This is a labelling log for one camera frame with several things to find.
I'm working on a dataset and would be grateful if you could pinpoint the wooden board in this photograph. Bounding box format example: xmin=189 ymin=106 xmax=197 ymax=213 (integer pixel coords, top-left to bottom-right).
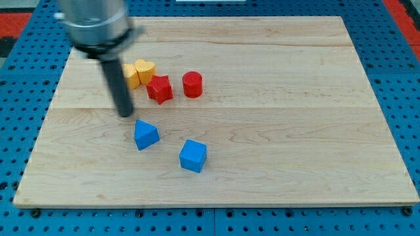
xmin=14 ymin=16 xmax=419 ymax=208

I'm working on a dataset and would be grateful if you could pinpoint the blue triangle block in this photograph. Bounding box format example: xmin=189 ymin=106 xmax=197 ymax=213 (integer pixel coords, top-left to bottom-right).
xmin=134 ymin=120 xmax=160 ymax=151

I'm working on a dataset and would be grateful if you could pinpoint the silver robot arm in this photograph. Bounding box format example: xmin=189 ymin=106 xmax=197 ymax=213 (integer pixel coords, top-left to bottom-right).
xmin=54 ymin=0 xmax=144 ymax=117

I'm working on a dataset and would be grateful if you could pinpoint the yellow pentagon block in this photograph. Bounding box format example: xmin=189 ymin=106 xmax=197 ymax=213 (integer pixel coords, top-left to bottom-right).
xmin=122 ymin=64 xmax=140 ymax=90

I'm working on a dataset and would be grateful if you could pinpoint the yellow heart block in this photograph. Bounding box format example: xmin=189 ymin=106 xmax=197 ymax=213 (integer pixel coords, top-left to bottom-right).
xmin=135 ymin=59 xmax=156 ymax=85

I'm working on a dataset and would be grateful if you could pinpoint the red cylinder block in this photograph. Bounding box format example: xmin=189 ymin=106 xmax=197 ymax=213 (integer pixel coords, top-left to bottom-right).
xmin=182 ymin=71 xmax=203 ymax=98

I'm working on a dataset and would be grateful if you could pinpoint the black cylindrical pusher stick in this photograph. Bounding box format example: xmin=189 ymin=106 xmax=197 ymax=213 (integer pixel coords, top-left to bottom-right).
xmin=100 ymin=58 xmax=134 ymax=117

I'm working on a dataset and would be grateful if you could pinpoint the red star block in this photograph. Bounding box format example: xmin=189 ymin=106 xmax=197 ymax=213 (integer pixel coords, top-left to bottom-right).
xmin=146 ymin=75 xmax=173 ymax=104

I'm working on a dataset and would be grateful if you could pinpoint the blue cube block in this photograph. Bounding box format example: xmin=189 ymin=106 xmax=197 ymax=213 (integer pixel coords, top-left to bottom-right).
xmin=179 ymin=140 xmax=207 ymax=173

